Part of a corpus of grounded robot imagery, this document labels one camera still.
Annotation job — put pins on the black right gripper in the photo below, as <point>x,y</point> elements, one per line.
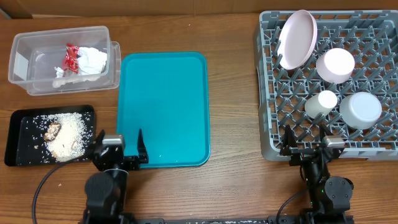
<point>306,150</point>

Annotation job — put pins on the white rice pile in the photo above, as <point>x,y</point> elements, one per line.
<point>70,141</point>

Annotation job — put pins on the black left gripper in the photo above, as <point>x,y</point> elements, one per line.
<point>134,161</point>

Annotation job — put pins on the large white plate with crumbs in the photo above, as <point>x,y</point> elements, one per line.
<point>297,39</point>

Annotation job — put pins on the black tray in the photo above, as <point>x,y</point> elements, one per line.
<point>20,149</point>

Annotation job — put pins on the white napkin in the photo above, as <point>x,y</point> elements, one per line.
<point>91,61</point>

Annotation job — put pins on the white cup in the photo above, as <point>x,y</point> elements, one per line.
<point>322,103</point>

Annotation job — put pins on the grey saucer bowl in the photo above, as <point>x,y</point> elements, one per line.
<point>360,110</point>

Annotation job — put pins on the grey dishwasher rack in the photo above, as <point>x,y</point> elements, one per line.
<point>371,36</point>

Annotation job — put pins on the red snack wrapper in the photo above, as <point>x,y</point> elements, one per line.
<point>70,61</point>

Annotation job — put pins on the brown food scrap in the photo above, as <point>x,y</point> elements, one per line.
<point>52,132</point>

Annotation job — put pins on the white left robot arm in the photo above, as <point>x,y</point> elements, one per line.
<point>106,190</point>

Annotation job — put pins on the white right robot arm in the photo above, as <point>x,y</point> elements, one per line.
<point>329,195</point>

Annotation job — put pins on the clear plastic bin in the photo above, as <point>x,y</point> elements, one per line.
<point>35,56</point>

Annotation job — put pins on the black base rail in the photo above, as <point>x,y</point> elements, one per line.
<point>217,221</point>

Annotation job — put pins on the teal plastic tray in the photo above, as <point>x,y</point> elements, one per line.
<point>164,97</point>

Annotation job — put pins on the small white bowl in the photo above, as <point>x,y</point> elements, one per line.
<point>335,66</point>

